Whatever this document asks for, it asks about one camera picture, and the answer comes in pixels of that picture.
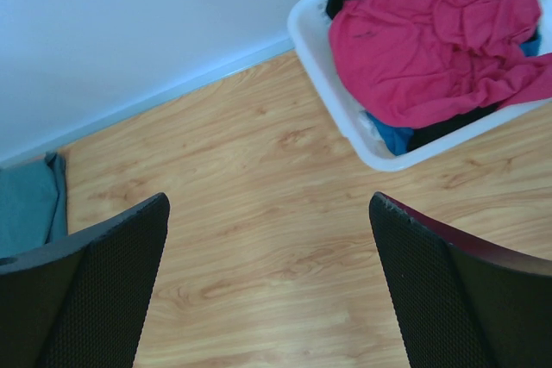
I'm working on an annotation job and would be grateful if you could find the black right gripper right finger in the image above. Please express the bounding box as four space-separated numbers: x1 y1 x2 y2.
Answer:
368 192 551 367

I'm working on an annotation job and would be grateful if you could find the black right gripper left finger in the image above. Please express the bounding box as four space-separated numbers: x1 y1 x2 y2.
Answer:
1 193 170 367

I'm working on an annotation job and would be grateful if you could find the pink t shirt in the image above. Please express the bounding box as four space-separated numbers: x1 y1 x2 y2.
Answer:
329 0 551 128

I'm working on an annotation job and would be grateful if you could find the folded grey-blue t shirt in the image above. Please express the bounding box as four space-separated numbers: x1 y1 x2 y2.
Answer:
1 153 68 258

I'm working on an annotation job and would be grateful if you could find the blue t shirt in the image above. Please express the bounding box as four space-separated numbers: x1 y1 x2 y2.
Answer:
366 34 543 157

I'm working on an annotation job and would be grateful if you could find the white cloth in basket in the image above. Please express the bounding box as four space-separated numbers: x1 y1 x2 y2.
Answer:
357 111 384 143

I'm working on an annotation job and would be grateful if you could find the white plastic laundry basket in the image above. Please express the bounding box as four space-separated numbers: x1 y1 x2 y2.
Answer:
287 0 551 172

